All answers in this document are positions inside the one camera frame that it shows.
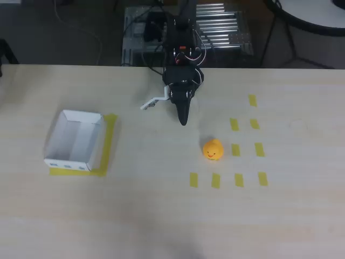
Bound thin light floor cable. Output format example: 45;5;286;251
53;0;104;65

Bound white paper box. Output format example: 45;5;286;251
44;109;106;172

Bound round white table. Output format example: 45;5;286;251
263;0;345;36

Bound aluminium profile rack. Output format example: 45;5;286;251
121;3;254;67

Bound black table leg stand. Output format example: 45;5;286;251
259;7;335;70

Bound dark chair part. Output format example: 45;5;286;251
0;38;20;65

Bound red white servo wires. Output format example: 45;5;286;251
172;29;208;67

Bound black power adapter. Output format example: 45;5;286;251
143;11;164;43

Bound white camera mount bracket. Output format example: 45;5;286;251
139;86;170;111

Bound long yellow tape strip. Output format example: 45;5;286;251
49;167;108;178

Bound yellow rubber duck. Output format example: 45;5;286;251
202;138;225;161

